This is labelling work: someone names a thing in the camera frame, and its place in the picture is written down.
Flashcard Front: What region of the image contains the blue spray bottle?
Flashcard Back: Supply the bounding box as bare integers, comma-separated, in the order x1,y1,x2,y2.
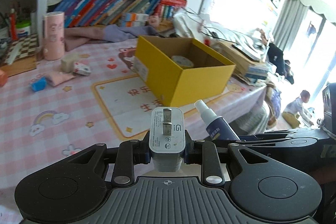
194,100,239,141

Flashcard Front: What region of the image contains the white charger plug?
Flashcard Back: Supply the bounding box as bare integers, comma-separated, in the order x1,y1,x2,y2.
149,107,186,172

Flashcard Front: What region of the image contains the white staples box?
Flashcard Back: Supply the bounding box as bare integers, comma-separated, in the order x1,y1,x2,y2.
72,62,91,76

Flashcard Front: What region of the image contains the small blue object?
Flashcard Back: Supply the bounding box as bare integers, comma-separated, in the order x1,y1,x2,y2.
30,77,47,93

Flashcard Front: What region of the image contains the child sitting on floor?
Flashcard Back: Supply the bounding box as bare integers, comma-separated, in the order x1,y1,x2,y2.
282,90,314,128

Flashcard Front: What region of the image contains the yellow cardboard box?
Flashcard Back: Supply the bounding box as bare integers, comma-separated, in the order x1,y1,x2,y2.
133,36,236,107

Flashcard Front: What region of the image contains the yellow tape roll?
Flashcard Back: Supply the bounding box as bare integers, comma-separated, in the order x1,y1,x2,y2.
171,55,194,69

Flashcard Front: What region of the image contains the beige eraser block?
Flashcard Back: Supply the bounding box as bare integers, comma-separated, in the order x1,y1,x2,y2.
61,53,80,73

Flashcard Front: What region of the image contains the pink purple cloth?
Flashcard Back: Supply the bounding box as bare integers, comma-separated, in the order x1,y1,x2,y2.
64,24,159,52

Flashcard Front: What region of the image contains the lower orange blue box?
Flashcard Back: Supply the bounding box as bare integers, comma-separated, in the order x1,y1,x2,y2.
117,20,146,27

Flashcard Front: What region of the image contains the orange blue box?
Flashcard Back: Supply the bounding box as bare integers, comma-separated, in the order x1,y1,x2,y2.
121,12,149,22
117,20,146,27

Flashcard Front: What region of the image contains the pink cylindrical container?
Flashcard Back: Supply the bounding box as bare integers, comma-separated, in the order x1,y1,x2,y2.
43,11,65,61

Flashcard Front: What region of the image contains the pink pig plush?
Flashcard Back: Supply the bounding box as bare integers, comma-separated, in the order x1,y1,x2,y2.
147,15,161,28

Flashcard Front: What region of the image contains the upper orange blue box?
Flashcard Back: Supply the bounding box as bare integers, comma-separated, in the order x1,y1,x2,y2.
121,12,149,22

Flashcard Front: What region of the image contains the wooden chess board box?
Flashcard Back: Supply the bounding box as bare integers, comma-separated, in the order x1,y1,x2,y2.
1,34,39,77

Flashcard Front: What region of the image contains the red thick dictionary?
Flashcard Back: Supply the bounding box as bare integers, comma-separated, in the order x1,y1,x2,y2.
160,0,187,7

